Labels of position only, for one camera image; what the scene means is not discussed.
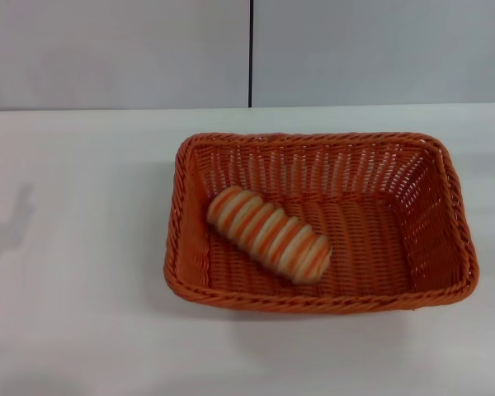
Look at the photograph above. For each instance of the orange white striped bread roll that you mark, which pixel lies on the orange white striped bread roll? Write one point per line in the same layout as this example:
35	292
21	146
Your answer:
268	237

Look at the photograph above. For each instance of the orange woven plastic basket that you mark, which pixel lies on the orange woven plastic basket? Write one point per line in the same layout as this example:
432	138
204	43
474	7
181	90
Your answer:
363	247

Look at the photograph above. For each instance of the black vertical wall seam strip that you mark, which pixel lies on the black vertical wall seam strip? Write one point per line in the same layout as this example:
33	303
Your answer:
251	49

